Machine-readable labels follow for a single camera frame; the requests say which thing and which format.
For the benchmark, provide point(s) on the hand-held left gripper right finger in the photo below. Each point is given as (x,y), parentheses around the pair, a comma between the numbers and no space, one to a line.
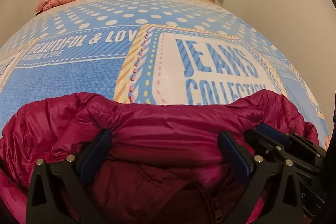
(237,159)

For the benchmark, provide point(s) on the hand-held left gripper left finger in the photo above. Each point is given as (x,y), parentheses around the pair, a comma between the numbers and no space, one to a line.
(94,157)

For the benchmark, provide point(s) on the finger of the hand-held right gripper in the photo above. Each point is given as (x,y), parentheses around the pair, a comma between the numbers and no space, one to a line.
(262,142)
(274,134)

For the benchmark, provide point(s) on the magenta puffer jacket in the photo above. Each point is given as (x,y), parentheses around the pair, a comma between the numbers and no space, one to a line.
(162,121)

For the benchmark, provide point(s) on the blue pink printed bed sheet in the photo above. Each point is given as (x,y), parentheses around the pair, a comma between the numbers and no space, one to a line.
(78,69)

